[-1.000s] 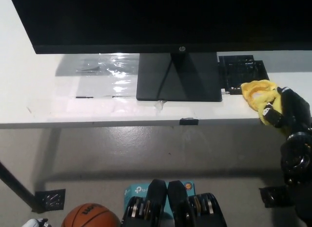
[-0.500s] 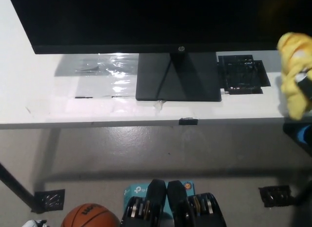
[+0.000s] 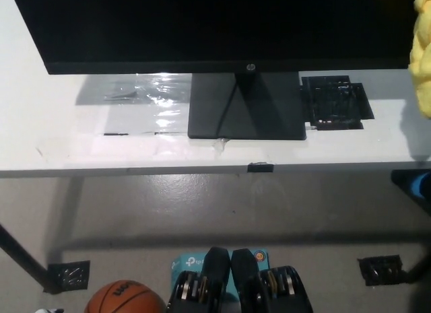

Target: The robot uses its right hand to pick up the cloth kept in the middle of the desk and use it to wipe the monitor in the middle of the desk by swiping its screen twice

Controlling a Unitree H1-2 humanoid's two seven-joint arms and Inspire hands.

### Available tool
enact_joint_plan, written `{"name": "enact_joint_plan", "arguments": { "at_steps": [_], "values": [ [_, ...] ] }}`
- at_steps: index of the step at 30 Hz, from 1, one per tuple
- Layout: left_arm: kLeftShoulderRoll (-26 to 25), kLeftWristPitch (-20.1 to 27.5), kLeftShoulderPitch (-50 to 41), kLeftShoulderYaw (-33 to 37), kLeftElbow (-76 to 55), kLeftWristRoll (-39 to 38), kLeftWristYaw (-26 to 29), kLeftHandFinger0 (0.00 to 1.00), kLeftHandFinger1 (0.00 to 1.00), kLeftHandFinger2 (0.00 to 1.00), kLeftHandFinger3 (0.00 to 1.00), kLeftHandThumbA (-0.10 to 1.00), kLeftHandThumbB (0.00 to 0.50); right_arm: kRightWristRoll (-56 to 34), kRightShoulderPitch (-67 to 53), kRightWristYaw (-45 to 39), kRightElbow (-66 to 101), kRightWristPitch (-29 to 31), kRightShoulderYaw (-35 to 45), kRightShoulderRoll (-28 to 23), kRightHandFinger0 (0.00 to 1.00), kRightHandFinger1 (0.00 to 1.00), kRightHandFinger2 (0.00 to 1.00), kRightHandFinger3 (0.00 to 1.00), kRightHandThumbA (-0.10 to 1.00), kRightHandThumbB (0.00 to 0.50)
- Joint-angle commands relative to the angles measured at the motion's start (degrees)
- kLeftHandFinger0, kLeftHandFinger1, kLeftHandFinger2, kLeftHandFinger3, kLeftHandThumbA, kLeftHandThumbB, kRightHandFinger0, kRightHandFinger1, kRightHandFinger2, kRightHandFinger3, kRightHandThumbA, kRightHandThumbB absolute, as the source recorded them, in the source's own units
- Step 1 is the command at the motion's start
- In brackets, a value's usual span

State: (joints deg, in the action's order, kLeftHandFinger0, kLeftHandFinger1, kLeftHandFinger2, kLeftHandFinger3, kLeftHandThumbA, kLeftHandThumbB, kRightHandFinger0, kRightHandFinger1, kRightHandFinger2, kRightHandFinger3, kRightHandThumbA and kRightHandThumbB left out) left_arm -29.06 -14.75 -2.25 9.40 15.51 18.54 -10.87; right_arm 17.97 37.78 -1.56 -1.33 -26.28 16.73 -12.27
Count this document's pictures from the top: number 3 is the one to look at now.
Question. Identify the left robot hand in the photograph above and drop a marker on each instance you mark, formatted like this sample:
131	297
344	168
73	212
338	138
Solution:
48	310

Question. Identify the yellow microfiber cloth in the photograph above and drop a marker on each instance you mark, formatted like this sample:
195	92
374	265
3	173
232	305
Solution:
422	57

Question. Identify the black desk leg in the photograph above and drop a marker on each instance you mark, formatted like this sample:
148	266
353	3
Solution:
419	264
20	252

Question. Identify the black robot left body block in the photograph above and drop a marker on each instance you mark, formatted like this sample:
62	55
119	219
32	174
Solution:
212	269

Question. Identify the black HP monitor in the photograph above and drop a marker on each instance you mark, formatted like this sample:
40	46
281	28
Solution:
202	23

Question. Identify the orange basketball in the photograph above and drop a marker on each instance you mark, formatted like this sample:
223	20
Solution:
124	297

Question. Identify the teal tp-link box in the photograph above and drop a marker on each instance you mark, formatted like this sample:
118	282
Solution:
188	262

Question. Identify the short thin black tape strip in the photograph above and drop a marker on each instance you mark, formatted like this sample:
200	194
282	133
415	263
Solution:
116	134

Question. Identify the crumpled clear tape bit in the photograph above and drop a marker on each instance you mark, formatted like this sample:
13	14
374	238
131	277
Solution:
220	144

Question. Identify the clear plastic film sheet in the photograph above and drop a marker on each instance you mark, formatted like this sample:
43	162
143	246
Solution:
161	91

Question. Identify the small black tape piece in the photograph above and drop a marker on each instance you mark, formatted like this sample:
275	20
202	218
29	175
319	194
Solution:
260	167

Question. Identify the large black tape patch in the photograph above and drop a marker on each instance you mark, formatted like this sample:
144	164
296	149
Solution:
336	104

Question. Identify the blue object at right edge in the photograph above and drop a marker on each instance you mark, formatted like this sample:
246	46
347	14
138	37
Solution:
402	181

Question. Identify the blue round object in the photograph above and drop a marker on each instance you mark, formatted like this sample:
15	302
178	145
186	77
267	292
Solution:
421	185

